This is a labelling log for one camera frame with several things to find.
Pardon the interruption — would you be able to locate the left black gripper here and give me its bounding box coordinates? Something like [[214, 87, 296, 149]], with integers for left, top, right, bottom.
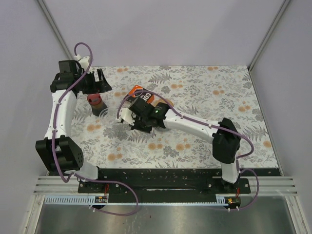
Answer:
[[76, 69, 112, 95]]

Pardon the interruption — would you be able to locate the coffee filter paper box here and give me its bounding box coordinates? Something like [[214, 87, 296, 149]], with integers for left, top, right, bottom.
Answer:
[[124, 85, 155, 104]]

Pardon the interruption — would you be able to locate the brown paper coffee filter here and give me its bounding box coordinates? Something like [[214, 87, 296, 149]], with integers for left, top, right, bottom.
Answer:
[[152, 99, 174, 107]]

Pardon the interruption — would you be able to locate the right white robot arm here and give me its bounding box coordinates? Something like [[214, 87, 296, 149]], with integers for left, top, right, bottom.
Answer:
[[119, 98, 241, 193]]

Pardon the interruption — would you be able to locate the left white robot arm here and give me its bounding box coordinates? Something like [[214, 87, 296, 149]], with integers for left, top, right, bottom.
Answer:
[[35, 56, 112, 193]]

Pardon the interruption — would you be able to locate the brown bottle red cap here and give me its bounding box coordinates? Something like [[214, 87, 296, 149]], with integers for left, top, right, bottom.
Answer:
[[87, 94, 107, 117]]

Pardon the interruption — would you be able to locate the clear plastic cup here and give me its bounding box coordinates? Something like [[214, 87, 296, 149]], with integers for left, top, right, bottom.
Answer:
[[99, 109, 117, 124]]

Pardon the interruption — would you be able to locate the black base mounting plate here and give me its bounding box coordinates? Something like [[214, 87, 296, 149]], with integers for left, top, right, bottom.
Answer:
[[78, 168, 251, 204]]

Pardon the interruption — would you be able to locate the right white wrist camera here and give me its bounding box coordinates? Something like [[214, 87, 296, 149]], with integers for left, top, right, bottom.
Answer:
[[117, 108, 135, 126]]

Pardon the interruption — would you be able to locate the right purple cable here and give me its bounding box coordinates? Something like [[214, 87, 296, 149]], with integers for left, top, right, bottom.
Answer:
[[116, 91, 260, 211]]

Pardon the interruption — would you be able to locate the purple cable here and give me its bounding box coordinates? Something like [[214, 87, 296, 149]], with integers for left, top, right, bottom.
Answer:
[[116, 91, 260, 211], [50, 42, 140, 215]]

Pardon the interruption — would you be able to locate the left aluminium frame post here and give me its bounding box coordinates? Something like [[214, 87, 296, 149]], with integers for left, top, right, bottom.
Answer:
[[36, 0, 74, 60]]

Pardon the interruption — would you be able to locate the aluminium frame post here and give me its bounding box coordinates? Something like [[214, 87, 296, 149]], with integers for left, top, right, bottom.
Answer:
[[247, 0, 292, 73], [36, 0, 74, 60]]

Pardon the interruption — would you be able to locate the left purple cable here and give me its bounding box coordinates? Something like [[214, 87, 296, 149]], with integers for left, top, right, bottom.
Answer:
[[50, 42, 140, 215]]

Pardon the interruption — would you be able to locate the white slotted cable duct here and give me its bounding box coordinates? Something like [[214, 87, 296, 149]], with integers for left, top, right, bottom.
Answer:
[[44, 195, 108, 206]]

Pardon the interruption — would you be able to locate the right aluminium frame post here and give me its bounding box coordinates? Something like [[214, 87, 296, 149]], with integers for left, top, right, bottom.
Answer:
[[247, 0, 292, 73]]

